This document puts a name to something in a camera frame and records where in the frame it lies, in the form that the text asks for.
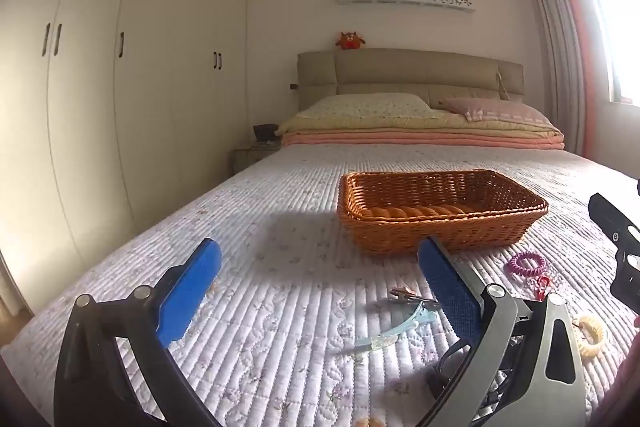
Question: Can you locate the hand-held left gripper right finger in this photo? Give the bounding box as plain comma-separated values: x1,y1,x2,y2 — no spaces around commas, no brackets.
417,236,587,427

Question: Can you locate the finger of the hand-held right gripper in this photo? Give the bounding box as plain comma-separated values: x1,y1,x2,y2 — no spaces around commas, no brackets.
611,252,640,309
587,192,640,258

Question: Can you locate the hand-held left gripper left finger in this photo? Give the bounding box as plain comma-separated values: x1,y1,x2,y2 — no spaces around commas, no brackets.
54,238,223,427

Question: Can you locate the light blue hair clip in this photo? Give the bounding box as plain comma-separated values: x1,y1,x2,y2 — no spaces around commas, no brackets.
345,302,441,355

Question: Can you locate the purple spiral hair tie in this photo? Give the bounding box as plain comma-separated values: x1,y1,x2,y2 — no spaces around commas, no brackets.
508,251,547,279

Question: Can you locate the brown wicker basket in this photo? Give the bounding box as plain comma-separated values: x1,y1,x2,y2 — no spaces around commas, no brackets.
337,169,549,256

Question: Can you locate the black hair clip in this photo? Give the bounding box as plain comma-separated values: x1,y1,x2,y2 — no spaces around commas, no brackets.
425,339,506,408

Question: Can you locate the bronze hair clip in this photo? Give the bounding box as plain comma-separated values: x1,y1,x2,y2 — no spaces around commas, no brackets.
390,287,441,306

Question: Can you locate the white quilted bedspread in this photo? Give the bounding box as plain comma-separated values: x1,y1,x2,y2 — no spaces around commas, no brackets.
0,142,640,427

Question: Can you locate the nightstand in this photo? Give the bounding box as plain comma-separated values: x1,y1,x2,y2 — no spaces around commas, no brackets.
229,141,282,178

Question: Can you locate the folded pink blanket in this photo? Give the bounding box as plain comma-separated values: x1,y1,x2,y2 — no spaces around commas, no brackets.
280,130,566,151

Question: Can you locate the pink pillow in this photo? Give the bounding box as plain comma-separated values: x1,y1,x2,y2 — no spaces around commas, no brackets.
439,96,553,124

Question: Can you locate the grey and pink curtain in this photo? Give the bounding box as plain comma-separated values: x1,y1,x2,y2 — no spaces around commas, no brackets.
512,0,598,158

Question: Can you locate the folded yellow blanket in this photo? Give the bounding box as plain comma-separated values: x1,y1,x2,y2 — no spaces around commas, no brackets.
276,111,563,138

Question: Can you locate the window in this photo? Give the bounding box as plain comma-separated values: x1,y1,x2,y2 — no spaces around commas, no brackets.
577,0,640,105

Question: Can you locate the yellow floral pillow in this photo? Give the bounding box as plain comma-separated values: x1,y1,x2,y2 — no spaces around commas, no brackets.
294,93,437,124

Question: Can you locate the white wardrobe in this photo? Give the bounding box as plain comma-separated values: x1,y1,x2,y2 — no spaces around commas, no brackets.
0,0,249,308

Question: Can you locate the beige padded headboard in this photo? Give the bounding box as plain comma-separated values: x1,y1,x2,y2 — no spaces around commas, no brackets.
296,48,525,112

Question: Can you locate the red plush toy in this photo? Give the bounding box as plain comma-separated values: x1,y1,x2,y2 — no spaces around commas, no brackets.
335,31,367,52

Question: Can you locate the yellow fabric hair tie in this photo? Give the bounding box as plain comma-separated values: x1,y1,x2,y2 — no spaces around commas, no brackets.
572,314,607,360

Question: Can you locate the red cord loop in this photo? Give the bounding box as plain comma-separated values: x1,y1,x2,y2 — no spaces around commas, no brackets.
532,276,556,303

